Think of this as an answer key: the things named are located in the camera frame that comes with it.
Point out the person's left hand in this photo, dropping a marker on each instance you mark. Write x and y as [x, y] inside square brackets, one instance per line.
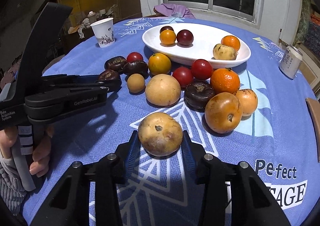
[41, 155]

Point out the tan leather wallet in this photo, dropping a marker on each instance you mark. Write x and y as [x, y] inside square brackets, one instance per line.
[314, 109]

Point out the large tan round fruit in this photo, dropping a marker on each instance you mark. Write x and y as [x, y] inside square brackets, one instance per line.
[163, 90]

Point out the grey knit sleeve forearm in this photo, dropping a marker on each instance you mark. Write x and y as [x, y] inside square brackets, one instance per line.
[12, 190]

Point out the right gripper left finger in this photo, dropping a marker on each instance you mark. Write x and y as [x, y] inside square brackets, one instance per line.
[133, 150]

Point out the dark mangosteen front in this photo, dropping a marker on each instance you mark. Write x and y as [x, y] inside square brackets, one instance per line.
[197, 94]

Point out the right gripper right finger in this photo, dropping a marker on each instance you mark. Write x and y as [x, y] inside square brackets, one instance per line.
[189, 159]

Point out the small orange fruit in plate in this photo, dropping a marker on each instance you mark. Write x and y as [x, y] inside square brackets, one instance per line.
[167, 37]

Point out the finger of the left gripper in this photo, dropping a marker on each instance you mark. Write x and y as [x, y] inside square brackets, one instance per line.
[77, 79]
[105, 86]

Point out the small tan round fruit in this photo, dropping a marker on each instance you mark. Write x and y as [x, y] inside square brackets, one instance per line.
[136, 83]

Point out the pale orange speckled fruit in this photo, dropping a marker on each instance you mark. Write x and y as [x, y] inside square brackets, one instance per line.
[248, 100]

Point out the dark chestnut-like fruit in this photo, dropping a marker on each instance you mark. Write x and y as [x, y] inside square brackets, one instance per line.
[109, 74]
[116, 63]
[137, 66]

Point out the blue printed tablecloth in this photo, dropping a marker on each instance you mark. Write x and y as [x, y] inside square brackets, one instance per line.
[278, 141]

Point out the purple cloth on chair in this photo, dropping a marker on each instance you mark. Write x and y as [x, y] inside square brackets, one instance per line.
[173, 10]

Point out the dark plum behind in plate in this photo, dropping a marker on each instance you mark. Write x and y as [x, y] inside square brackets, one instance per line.
[165, 28]

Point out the white paper cup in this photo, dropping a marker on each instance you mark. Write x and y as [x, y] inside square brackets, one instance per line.
[104, 32]

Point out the white drink can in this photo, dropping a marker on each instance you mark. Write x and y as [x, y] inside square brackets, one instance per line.
[291, 61]

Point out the yellow-orange tomato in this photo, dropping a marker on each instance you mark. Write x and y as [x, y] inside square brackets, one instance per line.
[159, 63]

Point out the small red tomato back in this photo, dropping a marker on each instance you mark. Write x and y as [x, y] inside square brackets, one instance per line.
[134, 56]

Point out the dark red plum in plate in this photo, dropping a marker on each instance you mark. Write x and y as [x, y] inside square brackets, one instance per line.
[185, 37]

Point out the yellowish potato-like fruit in plate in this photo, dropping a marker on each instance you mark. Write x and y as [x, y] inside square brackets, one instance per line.
[224, 52]

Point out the dark chestnut-like fruit back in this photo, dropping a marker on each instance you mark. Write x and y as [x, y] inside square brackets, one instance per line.
[116, 63]

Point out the white oval plate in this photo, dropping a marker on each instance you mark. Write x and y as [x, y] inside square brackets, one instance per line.
[205, 38]

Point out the orange mandarin in plate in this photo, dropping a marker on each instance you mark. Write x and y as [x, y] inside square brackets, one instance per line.
[231, 41]

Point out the orange-brown passion fruit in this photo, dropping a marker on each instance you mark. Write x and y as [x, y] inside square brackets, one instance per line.
[223, 113]

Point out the orange mandarin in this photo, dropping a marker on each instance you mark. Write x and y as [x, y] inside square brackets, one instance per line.
[225, 80]
[231, 41]

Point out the brown bruised round fruit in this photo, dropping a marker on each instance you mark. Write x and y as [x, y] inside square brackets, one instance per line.
[160, 134]

